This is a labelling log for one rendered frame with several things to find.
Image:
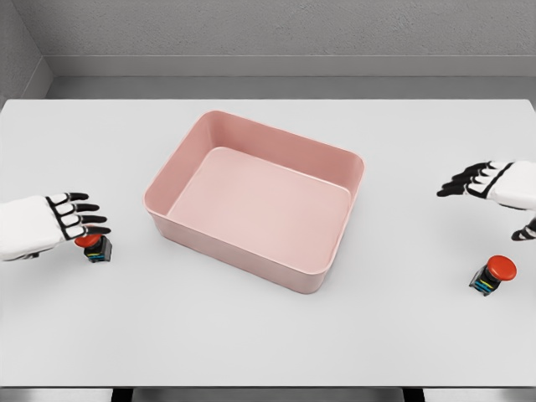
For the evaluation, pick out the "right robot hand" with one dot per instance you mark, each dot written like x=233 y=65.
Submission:
x=508 y=182

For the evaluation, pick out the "pink rectangular plastic basket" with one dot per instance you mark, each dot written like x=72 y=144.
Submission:
x=255 y=201

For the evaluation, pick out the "red mushroom-button industrial switch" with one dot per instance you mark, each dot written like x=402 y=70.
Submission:
x=494 y=272
x=94 y=247

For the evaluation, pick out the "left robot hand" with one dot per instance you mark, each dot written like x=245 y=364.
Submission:
x=37 y=222

